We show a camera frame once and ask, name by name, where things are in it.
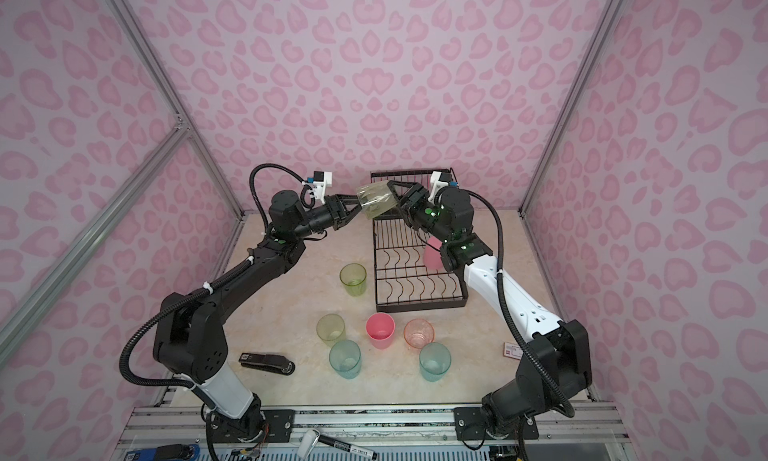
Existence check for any pink cup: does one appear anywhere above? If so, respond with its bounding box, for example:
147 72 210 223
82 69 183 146
365 312 396 350
423 240 443 271

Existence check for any teal cup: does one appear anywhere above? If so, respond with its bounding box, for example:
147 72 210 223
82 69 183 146
329 340 362 380
419 342 452 382

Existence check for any blue black tool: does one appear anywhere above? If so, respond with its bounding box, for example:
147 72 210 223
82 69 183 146
123 444 200 461

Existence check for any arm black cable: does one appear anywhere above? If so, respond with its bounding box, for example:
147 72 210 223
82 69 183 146
118 163 307 390
464 188 577 419

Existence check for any orange translucent cup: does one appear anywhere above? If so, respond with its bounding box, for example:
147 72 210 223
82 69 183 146
403 318 435 350

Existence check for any black wire dish rack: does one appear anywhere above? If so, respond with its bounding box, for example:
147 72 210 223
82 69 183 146
370 168 474 314

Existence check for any green cup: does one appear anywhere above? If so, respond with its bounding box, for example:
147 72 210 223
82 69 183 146
339 263 367 297
356 181 388 220

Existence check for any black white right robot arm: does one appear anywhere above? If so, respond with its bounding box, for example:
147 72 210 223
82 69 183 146
386 181 593 438

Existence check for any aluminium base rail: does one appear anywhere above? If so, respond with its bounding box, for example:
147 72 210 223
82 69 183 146
110 400 637 461

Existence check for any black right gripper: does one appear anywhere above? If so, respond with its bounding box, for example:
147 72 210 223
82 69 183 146
389 182 456 245

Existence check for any pink cup front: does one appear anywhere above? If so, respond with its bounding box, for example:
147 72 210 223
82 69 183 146
365 312 396 350

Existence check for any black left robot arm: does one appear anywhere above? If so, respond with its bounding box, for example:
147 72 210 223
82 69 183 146
153 190 361 420

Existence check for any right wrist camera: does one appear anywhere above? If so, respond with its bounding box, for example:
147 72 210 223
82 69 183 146
429 170 454 192

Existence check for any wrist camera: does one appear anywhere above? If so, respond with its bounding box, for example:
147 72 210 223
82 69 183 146
429 170 454 192
300 171 333 209

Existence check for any red white card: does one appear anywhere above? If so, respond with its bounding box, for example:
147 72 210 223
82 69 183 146
503 342 523 360

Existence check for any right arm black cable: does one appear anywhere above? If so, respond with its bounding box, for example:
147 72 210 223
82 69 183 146
464 188 577 419

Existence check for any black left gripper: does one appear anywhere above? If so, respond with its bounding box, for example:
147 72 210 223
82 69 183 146
292 196 366 243

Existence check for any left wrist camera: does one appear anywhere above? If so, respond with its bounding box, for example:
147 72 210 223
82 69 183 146
300 171 333 209

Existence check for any teal cup right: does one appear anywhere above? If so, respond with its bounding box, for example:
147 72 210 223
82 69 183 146
419 342 452 382

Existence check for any black stapler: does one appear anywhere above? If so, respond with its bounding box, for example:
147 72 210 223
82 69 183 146
238 353 296 376

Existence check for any yellow-green cup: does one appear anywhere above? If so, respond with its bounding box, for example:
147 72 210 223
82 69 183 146
316 313 346 347

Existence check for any black marker pen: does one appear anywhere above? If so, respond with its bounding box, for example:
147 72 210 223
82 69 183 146
296 429 379 460

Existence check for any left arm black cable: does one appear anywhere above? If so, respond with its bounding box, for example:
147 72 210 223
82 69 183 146
118 163 307 390

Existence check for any teal cup left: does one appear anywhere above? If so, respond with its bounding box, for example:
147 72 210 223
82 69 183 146
329 340 362 380

